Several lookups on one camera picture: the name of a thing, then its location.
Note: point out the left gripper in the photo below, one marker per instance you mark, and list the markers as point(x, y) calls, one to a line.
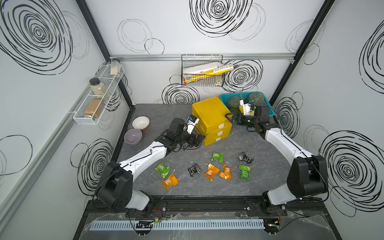
point(197, 140)

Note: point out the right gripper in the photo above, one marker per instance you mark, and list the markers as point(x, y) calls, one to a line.
point(239, 115)

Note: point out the yellow plastic drawer cabinet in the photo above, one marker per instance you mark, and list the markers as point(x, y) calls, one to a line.
point(212, 121)

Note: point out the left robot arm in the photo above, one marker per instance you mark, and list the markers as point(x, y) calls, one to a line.
point(115, 187)

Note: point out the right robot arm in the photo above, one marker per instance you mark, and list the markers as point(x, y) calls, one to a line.
point(308, 175)

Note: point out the left netted melon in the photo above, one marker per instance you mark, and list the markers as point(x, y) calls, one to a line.
point(234, 103)

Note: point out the netted melon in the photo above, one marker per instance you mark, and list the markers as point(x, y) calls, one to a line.
point(234, 103)
point(256, 98)

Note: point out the green cookie pack top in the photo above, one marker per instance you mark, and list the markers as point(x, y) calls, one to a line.
point(218, 156)

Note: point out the green cookie pack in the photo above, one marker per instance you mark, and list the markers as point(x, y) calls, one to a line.
point(163, 170)
point(218, 156)
point(245, 170)

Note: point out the right netted melon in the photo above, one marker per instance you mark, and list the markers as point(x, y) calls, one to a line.
point(256, 98)

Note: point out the teal plastic basket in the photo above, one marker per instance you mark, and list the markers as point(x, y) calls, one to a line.
point(226, 97)

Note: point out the orange cookie pack middle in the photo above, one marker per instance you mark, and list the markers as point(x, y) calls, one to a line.
point(211, 172)

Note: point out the orange cookie pack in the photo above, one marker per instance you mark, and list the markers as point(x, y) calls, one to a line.
point(226, 173)
point(211, 172)
point(170, 182)

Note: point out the orange cookie pack right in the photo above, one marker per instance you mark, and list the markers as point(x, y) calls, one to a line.
point(226, 173)

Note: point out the green cookie pack left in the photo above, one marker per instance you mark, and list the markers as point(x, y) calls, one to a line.
point(163, 170)

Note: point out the orange cookie pack left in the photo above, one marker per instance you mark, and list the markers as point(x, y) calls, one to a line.
point(170, 182)

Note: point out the green cookie pack right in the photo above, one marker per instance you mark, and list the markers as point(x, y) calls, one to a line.
point(245, 170)

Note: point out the yellow white box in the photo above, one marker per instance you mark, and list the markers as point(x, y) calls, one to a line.
point(209, 71)

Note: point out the white orange bowl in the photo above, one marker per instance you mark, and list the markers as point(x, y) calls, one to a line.
point(141, 123)

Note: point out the purple bowl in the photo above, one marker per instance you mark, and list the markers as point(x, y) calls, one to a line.
point(133, 136)

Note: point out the brown block container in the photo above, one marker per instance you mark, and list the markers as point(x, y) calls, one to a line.
point(94, 109)

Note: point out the spice jar black lid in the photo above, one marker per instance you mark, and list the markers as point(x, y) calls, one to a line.
point(99, 89)

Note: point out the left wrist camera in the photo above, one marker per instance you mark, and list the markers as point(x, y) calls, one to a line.
point(192, 121)

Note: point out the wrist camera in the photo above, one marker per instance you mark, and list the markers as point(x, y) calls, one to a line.
point(246, 108)
point(192, 121)

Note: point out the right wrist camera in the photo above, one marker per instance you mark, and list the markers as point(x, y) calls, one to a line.
point(246, 108)

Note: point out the black wire wall basket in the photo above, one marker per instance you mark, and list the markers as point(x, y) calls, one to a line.
point(195, 60)

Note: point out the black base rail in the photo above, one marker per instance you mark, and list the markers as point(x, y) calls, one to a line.
point(164, 207)

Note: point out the white slotted cable duct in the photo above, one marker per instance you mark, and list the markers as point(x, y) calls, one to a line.
point(239, 224)

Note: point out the white wire wall shelf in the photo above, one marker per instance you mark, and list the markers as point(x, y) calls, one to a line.
point(111, 104)

